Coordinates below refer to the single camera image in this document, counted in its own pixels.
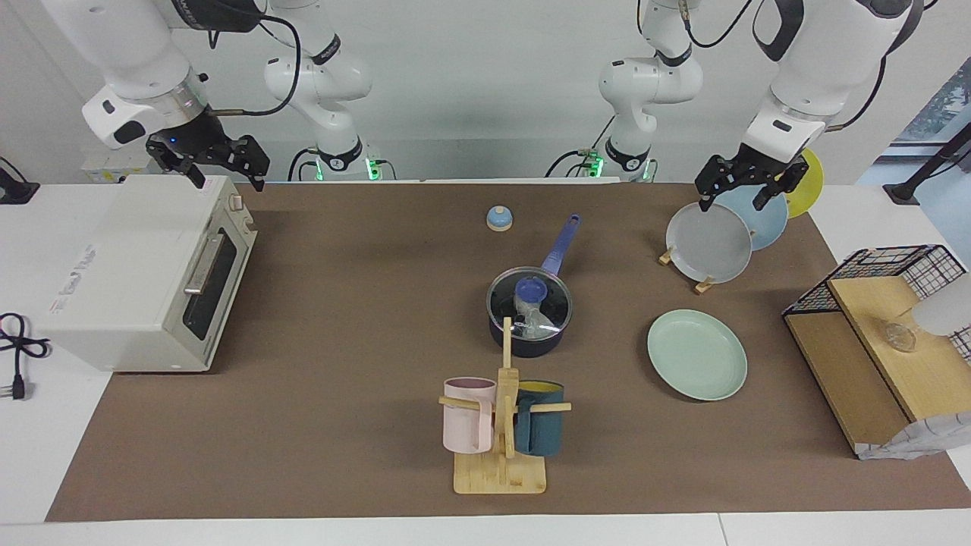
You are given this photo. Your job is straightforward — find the glass lid blue knob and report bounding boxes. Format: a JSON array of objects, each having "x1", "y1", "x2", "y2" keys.
[{"x1": 488, "y1": 267, "x2": 573, "y2": 340}]

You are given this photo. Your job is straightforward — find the light blue plate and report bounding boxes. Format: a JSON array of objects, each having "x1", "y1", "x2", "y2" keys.
[{"x1": 717, "y1": 186, "x2": 790, "y2": 251}]

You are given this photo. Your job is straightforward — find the grey plate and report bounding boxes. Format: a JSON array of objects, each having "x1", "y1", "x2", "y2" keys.
[{"x1": 665, "y1": 202, "x2": 753, "y2": 284}]

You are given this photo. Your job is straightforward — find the yellow plate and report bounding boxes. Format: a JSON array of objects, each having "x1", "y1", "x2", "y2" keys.
[{"x1": 785, "y1": 148, "x2": 825, "y2": 219}]

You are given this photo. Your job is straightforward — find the wooden plate rack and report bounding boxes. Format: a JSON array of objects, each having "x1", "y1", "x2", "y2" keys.
[{"x1": 658, "y1": 246, "x2": 718, "y2": 295}]

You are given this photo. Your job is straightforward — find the light green plate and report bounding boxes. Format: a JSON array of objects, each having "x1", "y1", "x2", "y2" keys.
[{"x1": 646, "y1": 309, "x2": 749, "y2": 403}]

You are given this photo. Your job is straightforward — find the white power strip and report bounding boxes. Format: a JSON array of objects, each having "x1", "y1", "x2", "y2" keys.
[{"x1": 82, "y1": 148, "x2": 164, "y2": 183}]

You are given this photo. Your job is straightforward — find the white toaster oven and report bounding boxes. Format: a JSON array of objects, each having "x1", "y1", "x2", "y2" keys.
[{"x1": 38, "y1": 176, "x2": 259, "y2": 374}]

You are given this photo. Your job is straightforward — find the black clamp base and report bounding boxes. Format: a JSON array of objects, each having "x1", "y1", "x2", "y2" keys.
[{"x1": 0, "y1": 157, "x2": 40, "y2": 206}]

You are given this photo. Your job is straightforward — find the wooden shelf box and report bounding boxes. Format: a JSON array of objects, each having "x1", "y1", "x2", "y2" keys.
[{"x1": 785, "y1": 277, "x2": 971, "y2": 456}]

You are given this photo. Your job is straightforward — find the clear drinking glass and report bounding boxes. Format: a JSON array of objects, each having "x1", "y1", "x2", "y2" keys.
[{"x1": 884, "y1": 318, "x2": 919, "y2": 353}]

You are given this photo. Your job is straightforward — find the dark teal mug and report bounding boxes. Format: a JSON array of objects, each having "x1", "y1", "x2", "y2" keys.
[{"x1": 514, "y1": 381, "x2": 566, "y2": 457}]

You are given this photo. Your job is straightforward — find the crumpled white bag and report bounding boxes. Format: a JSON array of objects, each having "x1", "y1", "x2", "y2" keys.
[{"x1": 857, "y1": 412, "x2": 971, "y2": 461}]

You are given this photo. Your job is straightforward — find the brown table mat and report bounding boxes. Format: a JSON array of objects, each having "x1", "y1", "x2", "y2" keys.
[{"x1": 46, "y1": 182, "x2": 971, "y2": 522}]

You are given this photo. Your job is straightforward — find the pink mug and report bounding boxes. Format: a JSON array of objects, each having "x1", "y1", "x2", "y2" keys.
[{"x1": 442, "y1": 377, "x2": 498, "y2": 454}]

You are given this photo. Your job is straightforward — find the wooden mug tree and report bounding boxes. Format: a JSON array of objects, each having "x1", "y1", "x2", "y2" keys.
[{"x1": 438, "y1": 317, "x2": 572, "y2": 495}]

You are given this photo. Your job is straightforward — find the black wire basket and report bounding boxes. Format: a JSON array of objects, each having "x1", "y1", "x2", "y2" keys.
[{"x1": 783, "y1": 244, "x2": 971, "y2": 365}]

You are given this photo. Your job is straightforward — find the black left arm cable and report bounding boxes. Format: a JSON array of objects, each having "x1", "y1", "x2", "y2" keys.
[{"x1": 683, "y1": 0, "x2": 759, "y2": 51}]

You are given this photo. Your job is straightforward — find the black pot blue handle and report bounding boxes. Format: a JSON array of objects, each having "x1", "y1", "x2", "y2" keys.
[{"x1": 487, "y1": 214, "x2": 582, "y2": 359}]

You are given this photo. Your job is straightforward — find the black power cord plug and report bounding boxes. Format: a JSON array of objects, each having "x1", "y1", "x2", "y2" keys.
[{"x1": 0, "y1": 312, "x2": 52, "y2": 401}]

